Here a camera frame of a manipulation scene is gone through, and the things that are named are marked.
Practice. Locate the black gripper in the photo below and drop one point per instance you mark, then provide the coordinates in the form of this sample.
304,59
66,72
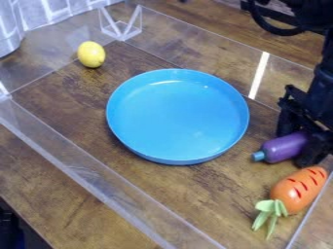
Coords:
307,110

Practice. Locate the purple toy eggplant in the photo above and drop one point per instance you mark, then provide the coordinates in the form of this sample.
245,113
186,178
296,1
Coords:
281,148

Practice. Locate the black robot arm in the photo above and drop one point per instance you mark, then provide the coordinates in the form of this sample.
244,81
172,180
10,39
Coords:
315,17

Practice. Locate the blue round tray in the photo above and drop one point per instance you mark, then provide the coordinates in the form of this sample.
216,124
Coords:
177,116

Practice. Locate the orange toy carrot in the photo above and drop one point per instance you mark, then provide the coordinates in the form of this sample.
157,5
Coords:
291,196

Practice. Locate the yellow toy lemon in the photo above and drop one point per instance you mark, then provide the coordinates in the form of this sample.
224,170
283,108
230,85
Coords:
91,54

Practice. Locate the grey checked curtain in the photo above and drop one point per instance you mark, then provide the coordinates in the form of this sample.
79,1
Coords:
24,15

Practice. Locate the clear acrylic corner bracket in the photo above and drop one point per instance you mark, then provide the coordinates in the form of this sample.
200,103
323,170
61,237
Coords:
118,29

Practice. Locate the clear acrylic enclosure wall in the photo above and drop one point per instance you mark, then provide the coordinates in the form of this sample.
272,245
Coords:
145,213

